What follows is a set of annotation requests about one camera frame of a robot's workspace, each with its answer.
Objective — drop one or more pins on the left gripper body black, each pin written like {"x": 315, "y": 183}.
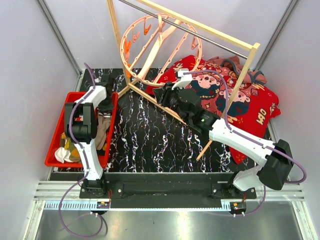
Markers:
{"x": 106, "y": 104}

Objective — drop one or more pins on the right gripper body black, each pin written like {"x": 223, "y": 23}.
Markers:
{"x": 171, "y": 100}

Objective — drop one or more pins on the beige sock maroon striped cuff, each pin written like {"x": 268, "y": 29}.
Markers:
{"x": 104, "y": 122}

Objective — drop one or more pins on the pink round clip hanger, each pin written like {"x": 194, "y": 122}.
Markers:
{"x": 157, "y": 38}

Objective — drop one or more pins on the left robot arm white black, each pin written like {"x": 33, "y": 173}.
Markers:
{"x": 92, "y": 169}

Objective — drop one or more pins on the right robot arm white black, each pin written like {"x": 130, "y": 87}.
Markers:
{"x": 273, "y": 159}

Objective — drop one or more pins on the orange clip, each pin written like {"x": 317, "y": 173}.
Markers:
{"x": 127, "y": 46}

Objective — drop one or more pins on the pink grey garment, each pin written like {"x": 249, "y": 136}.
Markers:
{"x": 233, "y": 63}

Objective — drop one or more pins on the red cartoon patterned blanket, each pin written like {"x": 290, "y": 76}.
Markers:
{"x": 251, "y": 109}

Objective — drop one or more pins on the metal rack rod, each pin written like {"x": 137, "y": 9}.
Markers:
{"x": 187, "y": 30}

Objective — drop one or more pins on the black argyle sock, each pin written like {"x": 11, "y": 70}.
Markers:
{"x": 105, "y": 147}

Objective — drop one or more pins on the olive green striped sock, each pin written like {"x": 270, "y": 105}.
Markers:
{"x": 67, "y": 143}

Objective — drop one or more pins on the white sock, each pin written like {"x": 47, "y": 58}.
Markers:
{"x": 62, "y": 155}

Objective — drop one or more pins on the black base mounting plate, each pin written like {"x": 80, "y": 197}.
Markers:
{"x": 120, "y": 185}

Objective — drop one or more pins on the red plastic bin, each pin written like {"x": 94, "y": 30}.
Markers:
{"x": 84, "y": 120}

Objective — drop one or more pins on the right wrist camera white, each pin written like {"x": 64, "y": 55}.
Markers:
{"x": 183, "y": 79}

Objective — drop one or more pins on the wooden clothes rack frame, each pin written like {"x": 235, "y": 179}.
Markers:
{"x": 196, "y": 44}

